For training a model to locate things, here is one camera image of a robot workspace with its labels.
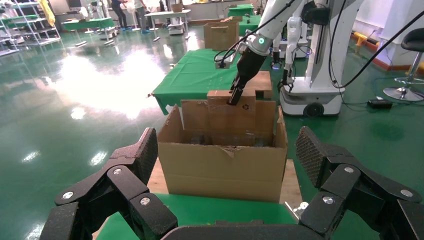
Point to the black bar stool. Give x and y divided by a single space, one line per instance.
414 39

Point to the black idle robot gripper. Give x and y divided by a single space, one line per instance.
276 59
287 81

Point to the black power adapter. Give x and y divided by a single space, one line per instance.
379 103

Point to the white standing fan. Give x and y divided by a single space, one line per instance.
83 13

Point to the person in grey trousers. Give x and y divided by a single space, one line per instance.
142 16

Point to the white idle robot arm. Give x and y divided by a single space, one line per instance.
294 36
277 43

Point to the white wheeled idle robot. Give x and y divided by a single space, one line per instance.
318 96

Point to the yellow floor guard rail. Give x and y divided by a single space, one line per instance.
362 38

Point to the small brown cardboard box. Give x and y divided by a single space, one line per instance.
176 8

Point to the white table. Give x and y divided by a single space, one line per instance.
165 14

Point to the white metal shelf rack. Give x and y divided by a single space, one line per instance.
39 31
6 39

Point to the yellow hanging cloth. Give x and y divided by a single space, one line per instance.
46 13

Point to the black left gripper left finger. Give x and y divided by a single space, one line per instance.
129 179

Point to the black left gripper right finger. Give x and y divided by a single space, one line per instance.
344 185

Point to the green tablecloth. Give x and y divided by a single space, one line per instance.
240 10
248 24
192 212
86 24
185 76

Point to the black monitor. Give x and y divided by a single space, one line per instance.
73 4

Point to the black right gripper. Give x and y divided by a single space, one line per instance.
248 68

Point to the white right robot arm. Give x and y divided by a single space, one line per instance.
275 20

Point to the large open cardboard carton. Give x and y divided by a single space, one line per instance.
215 172

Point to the person in dark clothes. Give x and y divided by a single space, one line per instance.
119 13

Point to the low brown wooden box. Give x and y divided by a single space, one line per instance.
263 82

